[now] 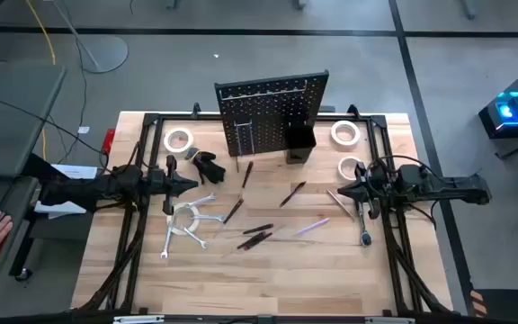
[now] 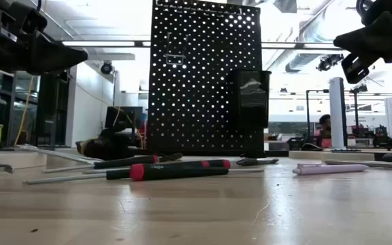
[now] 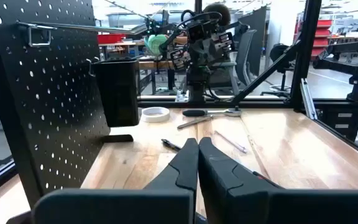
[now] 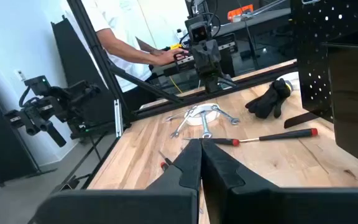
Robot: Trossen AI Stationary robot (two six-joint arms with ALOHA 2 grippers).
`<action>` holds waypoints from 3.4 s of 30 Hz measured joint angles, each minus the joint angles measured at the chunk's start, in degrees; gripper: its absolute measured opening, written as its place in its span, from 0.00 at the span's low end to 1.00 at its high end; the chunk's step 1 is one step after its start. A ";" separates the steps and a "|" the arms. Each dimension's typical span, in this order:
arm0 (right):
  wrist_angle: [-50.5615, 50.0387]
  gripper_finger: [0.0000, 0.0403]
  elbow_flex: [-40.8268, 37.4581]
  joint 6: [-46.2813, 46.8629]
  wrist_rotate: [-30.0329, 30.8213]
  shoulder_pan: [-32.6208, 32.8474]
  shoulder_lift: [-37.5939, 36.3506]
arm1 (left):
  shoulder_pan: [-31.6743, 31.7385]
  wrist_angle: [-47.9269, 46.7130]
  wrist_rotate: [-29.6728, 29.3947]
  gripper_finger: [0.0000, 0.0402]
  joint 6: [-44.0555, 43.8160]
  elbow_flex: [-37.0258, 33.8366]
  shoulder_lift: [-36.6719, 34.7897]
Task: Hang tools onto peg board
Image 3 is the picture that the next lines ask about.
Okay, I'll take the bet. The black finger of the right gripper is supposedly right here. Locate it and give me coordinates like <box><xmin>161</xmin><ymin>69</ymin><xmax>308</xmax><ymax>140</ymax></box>
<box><xmin>204</xmin><ymin>30</ymin><xmax>237</xmax><ymax>66</ymax></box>
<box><xmin>169</xmin><ymin>40</ymin><xmax>205</xmax><ymax>72</ymax></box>

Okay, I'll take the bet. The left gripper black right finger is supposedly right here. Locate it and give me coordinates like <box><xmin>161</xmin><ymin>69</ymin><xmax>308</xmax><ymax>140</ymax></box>
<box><xmin>197</xmin><ymin>137</ymin><xmax>358</xmax><ymax>224</ymax></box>

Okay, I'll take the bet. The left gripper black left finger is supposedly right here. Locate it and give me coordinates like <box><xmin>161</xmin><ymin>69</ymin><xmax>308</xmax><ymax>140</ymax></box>
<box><xmin>32</xmin><ymin>138</ymin><xmax>200</xmax><ymax>224</ymax></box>

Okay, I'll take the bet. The black ballpoint pen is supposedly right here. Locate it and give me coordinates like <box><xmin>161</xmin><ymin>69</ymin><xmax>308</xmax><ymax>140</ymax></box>
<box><xmin>161</xmin><ymin>138</ymin><xmax>182</xmax><ymax>152</ymax></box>

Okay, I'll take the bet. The lilac ballpoint pen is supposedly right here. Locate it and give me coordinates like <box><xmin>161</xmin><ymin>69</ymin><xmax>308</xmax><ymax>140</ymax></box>
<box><xmin>213</xmin><ymin>129</ymin><xmax>249</xmax><ymax>154</ymax></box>

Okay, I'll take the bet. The black perforated peg board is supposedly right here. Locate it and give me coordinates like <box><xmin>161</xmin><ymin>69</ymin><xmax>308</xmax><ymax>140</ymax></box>
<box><xmin>0</xmin><ymin>0</ymin><xmax>135</xmax><ymax>209</ymax></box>

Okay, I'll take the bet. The chrome double-prong peg hook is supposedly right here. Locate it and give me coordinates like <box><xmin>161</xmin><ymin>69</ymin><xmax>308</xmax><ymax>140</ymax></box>
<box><xmin>15</xmin><ymin>19</ymin><xmax>150</xmax><ymax>49</ymax></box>

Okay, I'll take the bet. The person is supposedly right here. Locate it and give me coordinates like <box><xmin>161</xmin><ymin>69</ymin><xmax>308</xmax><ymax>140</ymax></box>
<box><xmin>166</xmin><ymin>2</ymin><xmax>239</xmax><ymax>88</ymax></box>

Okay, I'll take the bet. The gray office chair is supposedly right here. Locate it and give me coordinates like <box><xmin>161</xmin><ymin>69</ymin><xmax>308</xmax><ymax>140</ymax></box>
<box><xmin>209</xmin><ymin>29</ymin><xmax>257</xmax><ymax>96</ymax></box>

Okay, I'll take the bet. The green plastic bag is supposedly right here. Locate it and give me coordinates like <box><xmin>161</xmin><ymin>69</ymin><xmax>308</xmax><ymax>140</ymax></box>
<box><xmin>144</xmin><ymin>33</ymin><xmax>169</xmax><ymax>57</ymax></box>

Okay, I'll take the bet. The dark gray partition panel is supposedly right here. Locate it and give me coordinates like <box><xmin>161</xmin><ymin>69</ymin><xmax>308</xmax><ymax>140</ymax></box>
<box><xmin>237</xmin><ymin>5</ymin><xmax>269</xmax><ymax>77</ymax></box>

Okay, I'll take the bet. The black stool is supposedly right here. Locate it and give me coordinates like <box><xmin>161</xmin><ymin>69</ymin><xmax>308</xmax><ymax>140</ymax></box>
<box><xmin>261</xmin><ymin>43</ymin><xmax>293</xmax><ymax>97</ymax></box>

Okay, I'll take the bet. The white masking tape roll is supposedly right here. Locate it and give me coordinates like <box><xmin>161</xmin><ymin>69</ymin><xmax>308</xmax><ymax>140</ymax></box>
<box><xmin>140</xmin><ymin>106</ymin><xmax>171</xmax><ymax>123</ymax></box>

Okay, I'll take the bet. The black plastic hanging bin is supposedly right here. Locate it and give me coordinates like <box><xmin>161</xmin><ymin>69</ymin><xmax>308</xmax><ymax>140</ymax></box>
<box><xmin>87</xmin><ymin>57</ymin><xmax>141</xmax><ymax>128</ymax></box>

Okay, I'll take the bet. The red storage bin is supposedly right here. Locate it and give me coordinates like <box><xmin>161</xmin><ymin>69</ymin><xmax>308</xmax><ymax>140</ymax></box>
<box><xmin>97</xmin><ymin>33</ymin><xmax>127</xmax><ymax>45</ymax></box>

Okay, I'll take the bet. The red drawer cabinet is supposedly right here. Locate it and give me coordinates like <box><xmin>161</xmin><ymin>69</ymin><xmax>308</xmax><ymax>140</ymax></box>
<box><xmin>309</xmin><ymin>19</ymin><xmax>334</xmax><ymax>57</ymax></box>

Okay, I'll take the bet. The black drawer unit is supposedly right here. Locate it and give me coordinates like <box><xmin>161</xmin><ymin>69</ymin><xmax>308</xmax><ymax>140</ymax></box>
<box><xmin>320</xmin><ymin>108</ymin><xmax>358</xmax><ymax>141</ymax></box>

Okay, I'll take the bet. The black-handled chrome ratchet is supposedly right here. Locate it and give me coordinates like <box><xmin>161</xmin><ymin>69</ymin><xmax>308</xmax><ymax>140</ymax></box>
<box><xmin>181</xmin><ymin>107</ymin><xmax>242</xmax><ymax>118</ymax></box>

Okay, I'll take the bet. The black metal table frame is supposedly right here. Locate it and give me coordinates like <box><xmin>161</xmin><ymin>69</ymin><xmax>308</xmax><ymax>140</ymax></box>
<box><xmin>137</xmin><ymin>0</ymin><xmax>358</xmax><ymax>162</ymax></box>

